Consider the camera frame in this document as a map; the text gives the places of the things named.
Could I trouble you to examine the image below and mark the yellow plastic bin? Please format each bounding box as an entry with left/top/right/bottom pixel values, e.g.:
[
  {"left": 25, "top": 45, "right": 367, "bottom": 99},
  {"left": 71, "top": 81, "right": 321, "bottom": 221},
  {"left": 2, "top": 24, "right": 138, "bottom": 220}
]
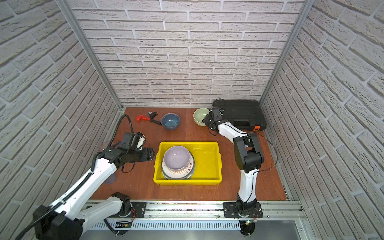
[{"left": 153, "top": 142, "right": 222, "bottom": 186}]

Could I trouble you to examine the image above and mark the red small object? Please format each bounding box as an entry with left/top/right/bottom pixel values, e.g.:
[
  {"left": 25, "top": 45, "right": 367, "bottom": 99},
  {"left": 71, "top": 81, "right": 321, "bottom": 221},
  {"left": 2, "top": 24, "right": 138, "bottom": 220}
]
[{"left": 136, "top": 115, "right": 151, "bottom": 122}]

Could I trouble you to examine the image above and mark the black plastic tool case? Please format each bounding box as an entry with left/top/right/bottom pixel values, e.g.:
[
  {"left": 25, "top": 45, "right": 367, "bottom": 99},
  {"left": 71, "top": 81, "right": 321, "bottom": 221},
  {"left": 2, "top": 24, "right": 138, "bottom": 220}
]
[{"left": 212, "top": 99, "right": 267, "bottom": 132}]

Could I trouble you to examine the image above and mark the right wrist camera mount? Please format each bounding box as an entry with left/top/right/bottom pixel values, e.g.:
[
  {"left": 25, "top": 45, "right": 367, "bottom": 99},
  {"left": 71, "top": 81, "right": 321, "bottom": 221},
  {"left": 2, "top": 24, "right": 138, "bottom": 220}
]
[{"left": 210, "top": 107, "right": 223, "bottom": 122}]

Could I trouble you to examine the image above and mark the dark blue glazed bowl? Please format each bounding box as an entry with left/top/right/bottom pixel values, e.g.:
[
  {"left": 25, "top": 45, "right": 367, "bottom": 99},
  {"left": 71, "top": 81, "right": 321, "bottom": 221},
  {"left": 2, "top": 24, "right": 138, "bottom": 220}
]
[{"left": 161, "top": 113, "right": 181, "bottom": 131}]

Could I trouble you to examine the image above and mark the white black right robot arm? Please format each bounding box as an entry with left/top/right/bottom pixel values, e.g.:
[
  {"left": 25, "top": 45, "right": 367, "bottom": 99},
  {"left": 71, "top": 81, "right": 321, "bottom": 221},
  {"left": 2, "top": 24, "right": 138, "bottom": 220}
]
[{"left": 203, "top": 108, "right": 264, "bottom": 216}]

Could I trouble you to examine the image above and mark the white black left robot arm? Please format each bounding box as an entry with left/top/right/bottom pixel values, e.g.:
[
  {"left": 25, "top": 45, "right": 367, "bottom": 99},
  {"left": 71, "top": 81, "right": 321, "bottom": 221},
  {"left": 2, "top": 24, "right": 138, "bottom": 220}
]
[{"left": 33, "top": 147, "right": 155, "bottom": 240}]

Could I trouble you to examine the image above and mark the lavender ceramic bowl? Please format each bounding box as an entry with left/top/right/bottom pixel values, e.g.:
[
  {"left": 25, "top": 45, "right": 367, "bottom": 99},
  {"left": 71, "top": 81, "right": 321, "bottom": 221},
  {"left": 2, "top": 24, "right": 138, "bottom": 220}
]
[{"left": 164, "top": 146, "right": 190, "bottom": 171}]

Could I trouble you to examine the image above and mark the white plate teal quatrefoil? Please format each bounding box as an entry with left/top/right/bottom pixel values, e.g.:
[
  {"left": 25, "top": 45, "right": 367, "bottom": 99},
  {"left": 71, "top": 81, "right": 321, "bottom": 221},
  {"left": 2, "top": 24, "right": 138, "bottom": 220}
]
[{"left": 162, "top": 168, "right": 195, "bottom": 180}]

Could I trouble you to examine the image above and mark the black handled tool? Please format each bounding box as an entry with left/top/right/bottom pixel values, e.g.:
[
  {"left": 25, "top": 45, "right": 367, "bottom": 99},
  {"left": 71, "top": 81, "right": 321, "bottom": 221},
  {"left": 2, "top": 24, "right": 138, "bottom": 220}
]
[{"left": 148, "top": 112, "right": 162, "bottom": 126}]

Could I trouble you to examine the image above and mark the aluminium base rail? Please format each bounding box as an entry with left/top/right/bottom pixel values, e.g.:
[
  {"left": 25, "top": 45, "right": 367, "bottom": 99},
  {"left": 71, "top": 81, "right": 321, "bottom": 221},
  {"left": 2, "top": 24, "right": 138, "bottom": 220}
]
[{"left": 83, "top": 200, "right": 307, "bottom": 232}]

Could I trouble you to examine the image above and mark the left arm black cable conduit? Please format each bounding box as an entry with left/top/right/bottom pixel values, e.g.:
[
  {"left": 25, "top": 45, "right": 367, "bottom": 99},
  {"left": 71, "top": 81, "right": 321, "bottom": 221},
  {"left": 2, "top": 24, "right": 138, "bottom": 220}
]
[{"left": 13, "top": 114, "right": 136, "bottom": 240}]

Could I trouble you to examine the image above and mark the clear pink plastic cup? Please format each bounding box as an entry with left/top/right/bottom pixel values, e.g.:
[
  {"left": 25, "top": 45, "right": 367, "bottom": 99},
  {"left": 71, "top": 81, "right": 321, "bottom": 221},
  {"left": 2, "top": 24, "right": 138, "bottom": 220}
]
[{"left": 98, "top": 141, "right": 111, "bottom": 152}]

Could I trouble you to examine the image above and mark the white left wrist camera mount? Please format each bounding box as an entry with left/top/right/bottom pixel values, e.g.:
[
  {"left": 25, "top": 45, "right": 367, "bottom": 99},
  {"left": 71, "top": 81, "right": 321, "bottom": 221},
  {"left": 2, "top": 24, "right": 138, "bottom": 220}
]
[{"left": 119, "top": 132, "right": 146, "bottom": 151}]

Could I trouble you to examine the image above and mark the pale green ceramic bowl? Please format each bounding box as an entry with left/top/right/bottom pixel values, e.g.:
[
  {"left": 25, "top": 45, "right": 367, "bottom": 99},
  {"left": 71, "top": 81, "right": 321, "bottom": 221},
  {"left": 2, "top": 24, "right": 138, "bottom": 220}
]
[{"left": 193, "top": 108, "right": 209, "bottom": 127}]

